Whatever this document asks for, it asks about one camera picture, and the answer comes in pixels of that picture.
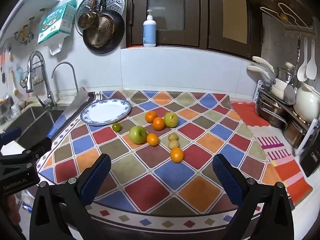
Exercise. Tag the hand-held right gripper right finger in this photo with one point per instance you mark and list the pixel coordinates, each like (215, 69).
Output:
(226, 177)

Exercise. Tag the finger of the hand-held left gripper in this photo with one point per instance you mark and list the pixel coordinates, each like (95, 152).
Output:
(37, 146)
(10, 135)

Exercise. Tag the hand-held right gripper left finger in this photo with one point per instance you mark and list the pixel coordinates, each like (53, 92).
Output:
(96, 180)

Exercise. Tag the orange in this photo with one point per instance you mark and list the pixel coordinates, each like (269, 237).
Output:
(151, 116)
(158, 124)
(177, 155)
(152, 140)

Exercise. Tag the small green fruit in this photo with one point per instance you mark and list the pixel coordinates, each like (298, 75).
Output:
(116, 127)

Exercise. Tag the green apple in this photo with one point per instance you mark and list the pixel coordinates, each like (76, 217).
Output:
(138, 135)

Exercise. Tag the small tan round fruit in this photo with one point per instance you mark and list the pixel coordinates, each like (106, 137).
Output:
(174, 144)
(173, 137)

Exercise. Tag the blue-rimmed white plate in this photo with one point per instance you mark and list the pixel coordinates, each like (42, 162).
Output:
(105, 112)

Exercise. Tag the yellow-green pear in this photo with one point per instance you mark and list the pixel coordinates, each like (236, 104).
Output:
(171, 120)

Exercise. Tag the steel sink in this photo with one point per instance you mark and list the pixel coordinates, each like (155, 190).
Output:
(30, 120)

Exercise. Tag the yellow dish brush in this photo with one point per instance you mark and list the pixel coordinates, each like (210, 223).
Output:
(15, 90)

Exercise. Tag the colourful checked tablecloth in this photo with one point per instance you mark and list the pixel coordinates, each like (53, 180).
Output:
(175, 175)

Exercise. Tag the chrome pull-down faucet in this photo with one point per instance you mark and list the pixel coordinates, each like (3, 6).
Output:
(47, 90)

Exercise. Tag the orange striped mat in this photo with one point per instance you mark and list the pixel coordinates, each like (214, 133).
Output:
(287, 175)

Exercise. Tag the thin gooseneck faucet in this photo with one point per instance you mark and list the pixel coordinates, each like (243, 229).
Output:
(74, 75)

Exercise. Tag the black flat device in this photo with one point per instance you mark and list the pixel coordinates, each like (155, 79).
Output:
(310, 160)

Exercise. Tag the white dish rack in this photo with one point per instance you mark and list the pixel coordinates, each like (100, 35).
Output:
(308, 135)

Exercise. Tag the white plastic bag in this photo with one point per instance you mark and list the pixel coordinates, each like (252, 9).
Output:
(58, 45)

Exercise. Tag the metal spatula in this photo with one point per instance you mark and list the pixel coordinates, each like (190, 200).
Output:
(290, 95)

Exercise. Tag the white ceramic jug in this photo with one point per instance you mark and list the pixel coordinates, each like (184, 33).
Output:
(307, 102)

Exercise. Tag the steel lidded pot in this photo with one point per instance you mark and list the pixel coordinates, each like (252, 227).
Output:
(283, 76)

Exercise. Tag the tissue paper pack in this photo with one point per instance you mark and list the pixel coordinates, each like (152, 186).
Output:
(57, 20)

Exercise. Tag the brass colander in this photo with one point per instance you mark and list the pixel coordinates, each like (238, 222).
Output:
(100, 33)

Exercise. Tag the white ladle spoon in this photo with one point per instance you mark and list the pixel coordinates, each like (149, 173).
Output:
(302, 72)

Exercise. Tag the small brass pot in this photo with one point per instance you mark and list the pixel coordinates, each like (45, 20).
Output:
(87, 20)

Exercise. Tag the white rice spoon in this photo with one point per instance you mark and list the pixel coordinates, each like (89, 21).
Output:
(311, 67)

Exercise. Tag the black frying pan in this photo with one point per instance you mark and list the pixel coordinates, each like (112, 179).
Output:
(120, 22)

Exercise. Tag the blue white pump bottle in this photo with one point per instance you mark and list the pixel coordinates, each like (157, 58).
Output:
(149, 33)

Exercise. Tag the large brown wok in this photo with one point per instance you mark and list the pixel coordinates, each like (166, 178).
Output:
(270, 0)

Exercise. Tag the wall water valve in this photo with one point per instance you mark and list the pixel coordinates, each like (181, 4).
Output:
(30, 31)
(22, 36)

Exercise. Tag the dark wooden window frame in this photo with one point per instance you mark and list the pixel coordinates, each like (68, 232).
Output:
(203, 17)

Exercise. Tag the wall utensil rack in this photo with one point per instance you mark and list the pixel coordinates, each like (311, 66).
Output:
(300, 28)

